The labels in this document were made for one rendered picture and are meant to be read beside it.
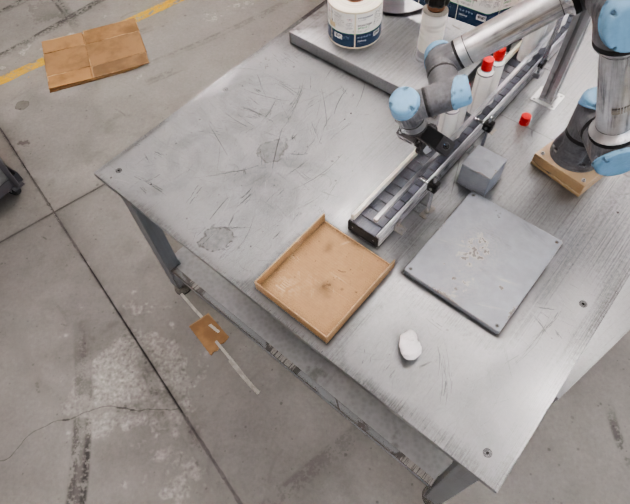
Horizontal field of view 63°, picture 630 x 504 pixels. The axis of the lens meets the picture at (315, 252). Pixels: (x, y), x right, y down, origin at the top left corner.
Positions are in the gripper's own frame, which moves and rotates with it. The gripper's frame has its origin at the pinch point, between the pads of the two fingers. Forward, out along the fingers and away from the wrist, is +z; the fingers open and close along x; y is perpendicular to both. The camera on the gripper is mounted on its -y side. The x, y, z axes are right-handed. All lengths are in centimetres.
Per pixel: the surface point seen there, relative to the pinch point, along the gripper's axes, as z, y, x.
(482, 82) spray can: 5.4, -0.3, -26.1
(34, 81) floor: 70, 262, 67
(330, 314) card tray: -20, -8, 55
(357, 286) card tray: -14.5, -8.5, 45.5
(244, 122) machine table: -1, 62, 23
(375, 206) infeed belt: -7.3, 2.4, 23.8
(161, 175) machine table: -18, 66, 53
